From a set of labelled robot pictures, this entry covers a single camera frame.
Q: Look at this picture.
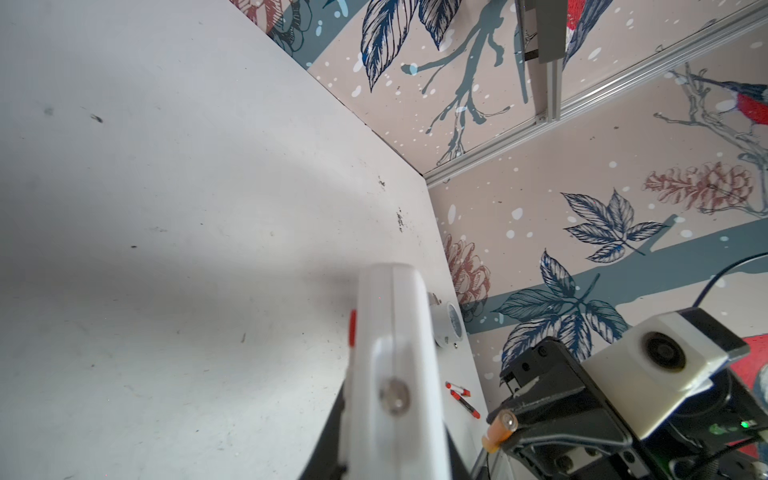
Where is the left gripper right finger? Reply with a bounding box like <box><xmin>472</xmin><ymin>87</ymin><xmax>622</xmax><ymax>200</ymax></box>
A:
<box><xmin>444</xmin><ymin>425</ymin><xmax>472</xmax><ymax>480</ymax></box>

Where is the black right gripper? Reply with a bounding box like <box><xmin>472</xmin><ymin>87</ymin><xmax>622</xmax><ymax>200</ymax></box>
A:
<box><xmin>487</xmin><ymin>337</ymin><xmax>767</xmax><ymax>479</ymax></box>

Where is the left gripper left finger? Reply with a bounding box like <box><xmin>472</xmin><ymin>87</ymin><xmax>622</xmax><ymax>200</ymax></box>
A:
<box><xmin>299</xmin><ymin>383</ymin><xmax>346</xmax><ymax>480</ymax></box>

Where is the orange AAA battery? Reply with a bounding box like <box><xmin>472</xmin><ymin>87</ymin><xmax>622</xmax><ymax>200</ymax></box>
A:
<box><xmin>482</xmin><ymin>409</ymin><xmax>519</xmax><ymax>454</ymax></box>

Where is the white remote control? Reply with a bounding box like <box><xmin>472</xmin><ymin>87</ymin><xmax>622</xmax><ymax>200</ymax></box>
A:
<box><xmin>338</xmin><ymin>263</ymin><xmax>451</xmax><ymax>479</ymax></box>

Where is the red black pen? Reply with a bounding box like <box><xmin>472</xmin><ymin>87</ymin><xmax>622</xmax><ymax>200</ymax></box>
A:
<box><xmin>450</xmin><ymin>390</ymin><xmax>481</xmax><ymax>419</ymax></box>
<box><xmin>444</xmin><ymin>381</ymin><xmax>471</xmax><ymax>397</ymax></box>

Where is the small white alarm clock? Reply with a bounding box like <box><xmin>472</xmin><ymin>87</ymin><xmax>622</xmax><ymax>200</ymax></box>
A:
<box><xmin>428</xmin><ymin>292</ymin><xmax>463</xmax><ymax>348</ymax></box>

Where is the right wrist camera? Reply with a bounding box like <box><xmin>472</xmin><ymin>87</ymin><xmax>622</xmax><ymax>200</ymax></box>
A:
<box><xmin>581</xmin><ymin>307</ymin><xmax>750</xmax><ymax>439</ymax></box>

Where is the aluminium frame rail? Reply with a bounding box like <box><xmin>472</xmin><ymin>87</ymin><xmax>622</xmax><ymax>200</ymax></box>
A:
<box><xmin>425</xmin><ymin>1</ymin><xmax>767</xmax><ymax>189</ymax></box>

